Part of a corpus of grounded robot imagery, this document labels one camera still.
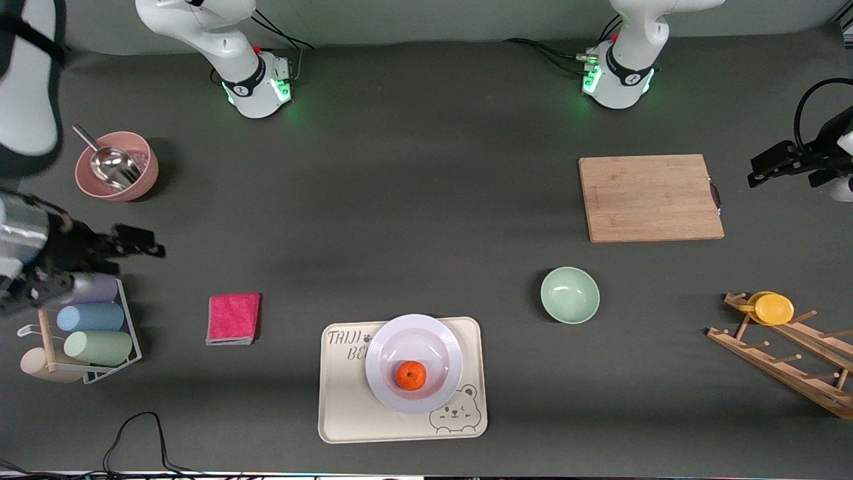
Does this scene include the white round plate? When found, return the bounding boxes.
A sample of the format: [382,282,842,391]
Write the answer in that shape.
[365,313,464,415]

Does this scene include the orange fruit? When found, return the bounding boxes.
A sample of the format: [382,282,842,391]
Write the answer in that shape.
[398,361,427,391]

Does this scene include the purple cup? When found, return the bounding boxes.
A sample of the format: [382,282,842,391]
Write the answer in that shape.
[70,275,120,305]

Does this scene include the pink bowl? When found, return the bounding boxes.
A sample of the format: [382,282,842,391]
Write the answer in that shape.
[74,131,160,203]

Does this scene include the blue cup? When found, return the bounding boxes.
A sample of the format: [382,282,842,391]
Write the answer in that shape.
[56,303,126,333]

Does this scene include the metal scoop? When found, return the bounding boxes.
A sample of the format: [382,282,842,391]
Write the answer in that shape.
[71,124,143,190]

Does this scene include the green cup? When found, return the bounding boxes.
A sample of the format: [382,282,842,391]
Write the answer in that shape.
[63,330,134,367]

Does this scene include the pink folded cloth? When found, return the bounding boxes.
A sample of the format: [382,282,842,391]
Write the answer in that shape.
[205,292,262,347]

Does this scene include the beige cup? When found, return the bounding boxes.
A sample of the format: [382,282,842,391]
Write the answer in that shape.
[19,347,84,385]

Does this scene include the wooden cutting board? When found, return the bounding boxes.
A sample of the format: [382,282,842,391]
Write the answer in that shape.
[578,153,726,244]

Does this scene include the yellow mug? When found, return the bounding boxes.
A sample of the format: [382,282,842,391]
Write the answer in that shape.
[738,291,796,327]

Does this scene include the wooden peg mug rack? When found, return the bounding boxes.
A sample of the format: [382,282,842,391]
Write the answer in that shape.
[706,291,853,421]

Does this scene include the pale green bowl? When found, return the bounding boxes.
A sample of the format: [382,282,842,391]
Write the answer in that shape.
[540,266,601,326]

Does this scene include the cream bear print tray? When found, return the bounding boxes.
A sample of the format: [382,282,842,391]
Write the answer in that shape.
[318,316,489,445]

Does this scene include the white wire cup rack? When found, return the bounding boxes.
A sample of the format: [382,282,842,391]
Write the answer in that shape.
[9,277,143,386]

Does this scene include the black table cable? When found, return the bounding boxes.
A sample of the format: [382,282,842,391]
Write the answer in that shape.
[0,411,267,480]

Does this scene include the black right arm base cables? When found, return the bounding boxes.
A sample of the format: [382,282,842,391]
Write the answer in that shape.
[250,7,315,81]

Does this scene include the black arm base cables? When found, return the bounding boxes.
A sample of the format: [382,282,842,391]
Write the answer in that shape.
[502,13,624,75]
[250,7,315,81]

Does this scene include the black left arm base cables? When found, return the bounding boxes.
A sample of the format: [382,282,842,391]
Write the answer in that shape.
[502,13,624,75]

